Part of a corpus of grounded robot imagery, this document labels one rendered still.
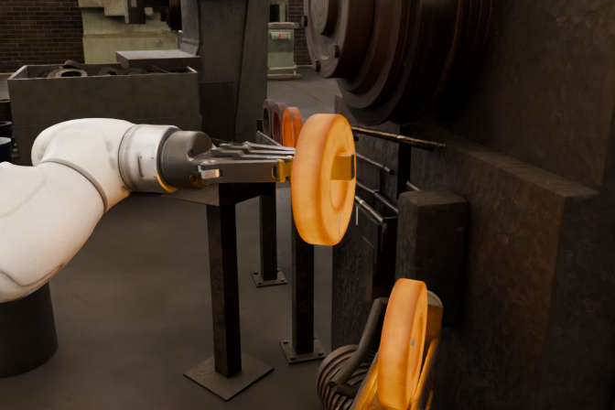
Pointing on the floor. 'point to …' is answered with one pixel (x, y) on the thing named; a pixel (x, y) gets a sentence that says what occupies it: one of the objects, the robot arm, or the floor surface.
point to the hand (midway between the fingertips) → (324, 166)
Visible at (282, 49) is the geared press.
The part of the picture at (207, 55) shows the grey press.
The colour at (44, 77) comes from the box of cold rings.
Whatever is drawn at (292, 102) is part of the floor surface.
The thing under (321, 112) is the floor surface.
